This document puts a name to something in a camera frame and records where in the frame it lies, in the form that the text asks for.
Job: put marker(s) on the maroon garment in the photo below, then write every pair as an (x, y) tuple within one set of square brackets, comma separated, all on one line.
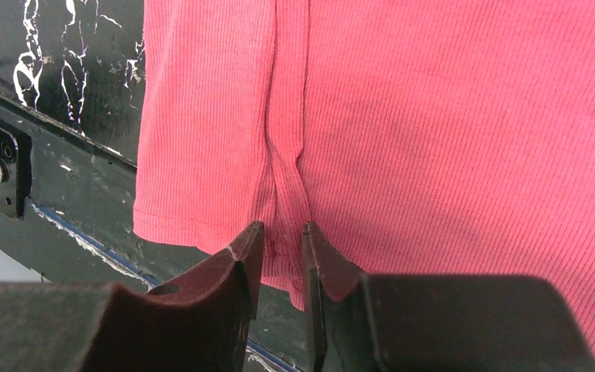
[(421, 136)]

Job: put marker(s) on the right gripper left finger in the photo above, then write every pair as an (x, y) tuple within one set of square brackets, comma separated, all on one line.
[(197, 321)]

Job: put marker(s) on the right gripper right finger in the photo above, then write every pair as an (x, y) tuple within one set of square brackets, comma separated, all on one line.
[(341, 313)]

